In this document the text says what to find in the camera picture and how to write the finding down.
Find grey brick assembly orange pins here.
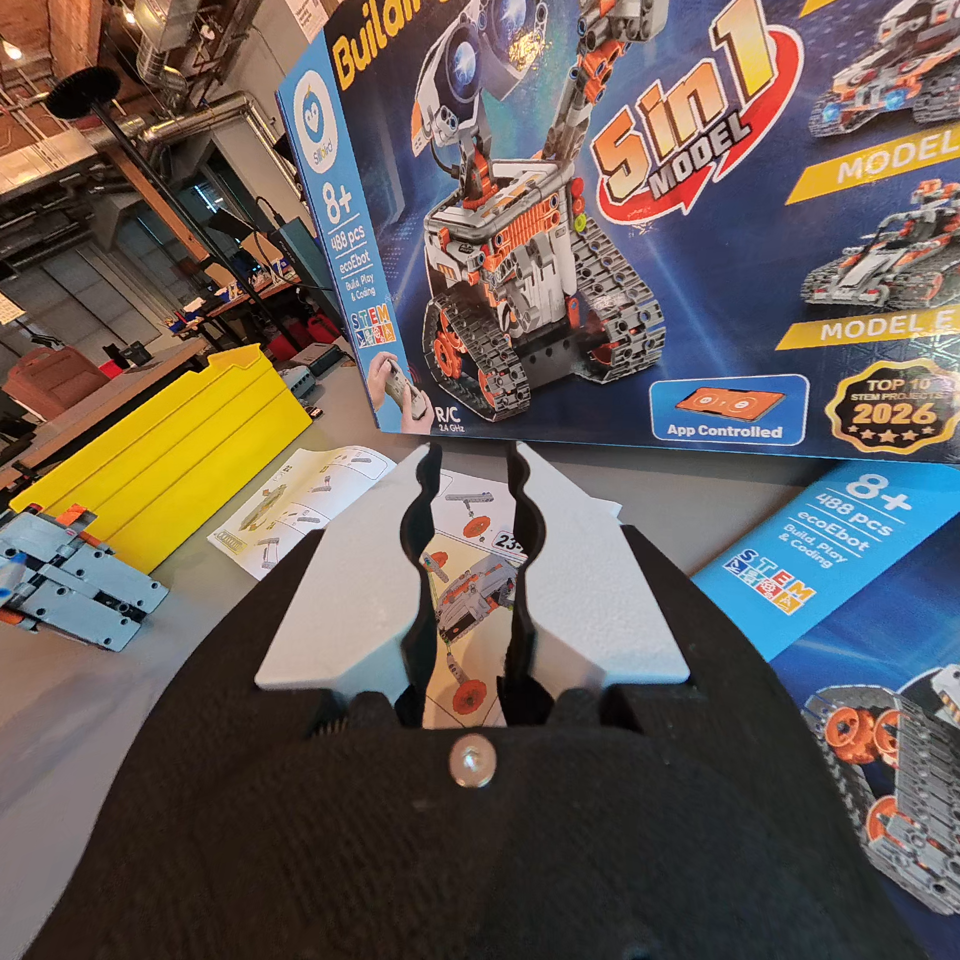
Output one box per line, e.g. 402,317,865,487
0,504,170,652

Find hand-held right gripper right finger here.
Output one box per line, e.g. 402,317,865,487
506,441,692,702

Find black pole round disc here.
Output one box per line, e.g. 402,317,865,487
45,66,297,335

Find flat robot kit box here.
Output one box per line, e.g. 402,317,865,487
690,459,960,939

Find black monitor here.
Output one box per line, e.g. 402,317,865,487
204,208,260,249

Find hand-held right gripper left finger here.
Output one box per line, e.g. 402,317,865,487
253,442,444,702

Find red container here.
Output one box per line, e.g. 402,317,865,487
266,315,339,361

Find blue robot toy box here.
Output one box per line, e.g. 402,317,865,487
276,0,960,465

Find dark grey slab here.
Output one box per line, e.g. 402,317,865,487
298,341,348,378

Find yellow plastic bin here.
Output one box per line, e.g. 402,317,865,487
9,343,313,575

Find wooden workbench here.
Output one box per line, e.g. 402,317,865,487
0,337,210,489
168,276,301,335

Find dark green case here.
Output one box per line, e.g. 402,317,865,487
268,217,342,331

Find white instruction booklet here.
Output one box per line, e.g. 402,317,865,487
207,444,625,730

